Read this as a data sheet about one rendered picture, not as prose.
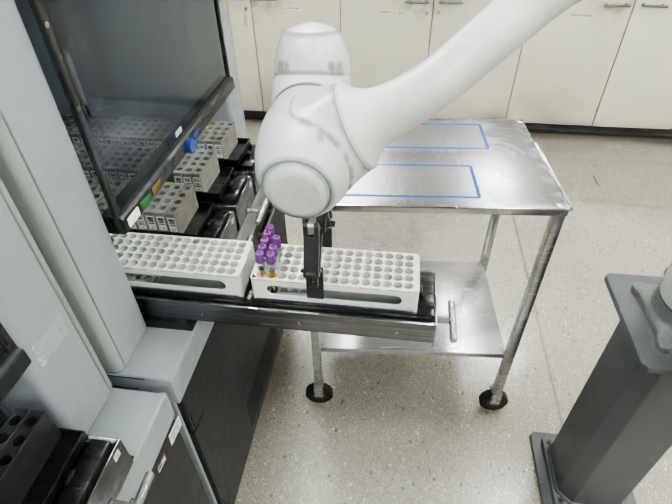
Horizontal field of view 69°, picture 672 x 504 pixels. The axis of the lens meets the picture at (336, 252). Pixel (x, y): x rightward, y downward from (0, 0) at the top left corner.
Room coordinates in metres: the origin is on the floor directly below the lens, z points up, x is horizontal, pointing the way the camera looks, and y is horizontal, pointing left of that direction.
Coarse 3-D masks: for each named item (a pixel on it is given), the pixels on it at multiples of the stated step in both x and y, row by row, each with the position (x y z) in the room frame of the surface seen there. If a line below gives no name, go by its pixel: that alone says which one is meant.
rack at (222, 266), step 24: (120, 240) 0.74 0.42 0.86; (144, 240) 0.73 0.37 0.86; (168, 240) 0.74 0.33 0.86; (192, 240) 0.73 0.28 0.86; (216, 240) 0.73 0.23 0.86; (240, 240) 0.73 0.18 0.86; (144, 264) 0.67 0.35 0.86; (168, 264) 0.66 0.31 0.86; (192, 264) 0.66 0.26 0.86; (216, 264) 0.67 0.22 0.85; (240, 264) 0.66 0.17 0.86; (168, 288) 0.65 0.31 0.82; (192, 288) 0.64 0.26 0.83; (216, 288) 0.64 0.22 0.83; (240, 288) 0.63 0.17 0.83
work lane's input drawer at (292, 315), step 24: (144, 288) 0.65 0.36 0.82; (432, 288) 0.64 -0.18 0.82; (144, 312) 0.64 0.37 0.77; (168, 312) 0.63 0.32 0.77; (192, 312) 0.62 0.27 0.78; (216, 312) 0.62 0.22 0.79; (240, 312) 0.61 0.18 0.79; (264, 312) 0.60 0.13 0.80; (288, 312) 0.59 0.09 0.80; (312, 312) 0.59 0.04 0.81; (336, 312) 0.59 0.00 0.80; (360, 312) 0.59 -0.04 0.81; (384, 312) 0.58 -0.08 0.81; (408, 312) 0.58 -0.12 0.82; (432, 312) 0.58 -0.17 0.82; (384, 336) 0.57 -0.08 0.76; (408, 336) 0.56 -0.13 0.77; (432, 336) 0.56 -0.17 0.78; (456, 336) 0.57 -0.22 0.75
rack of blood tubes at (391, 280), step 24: (288, 264) 0.66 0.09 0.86; (336, 264) 0.66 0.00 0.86; (360, 264) 0.65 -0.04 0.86; (384, 264) 0.65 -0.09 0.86; (408, 264) 0.66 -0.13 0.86; (264, 288) 0.62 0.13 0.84; (288, 288) 0.63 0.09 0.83; (336, 288) 0.60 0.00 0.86; (360, 288) 0.59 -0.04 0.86; (384, 288) 0.59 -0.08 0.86; (408, 288) 0.60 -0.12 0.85
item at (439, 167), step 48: (432, 144) 1.17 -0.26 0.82; (480, 144) 1.17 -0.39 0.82; (528, 144) 1.16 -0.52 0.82; (384, 192) 0.95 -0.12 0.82; (432, 192) 0.95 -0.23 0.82; (480, 192) 0.94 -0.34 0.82; (528, 192) 0.94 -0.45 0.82; (480, 288) 1.17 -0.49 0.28; (528, 288) 0.88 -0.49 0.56; (336, 336) 0.97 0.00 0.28; (480, 336) 0.96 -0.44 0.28
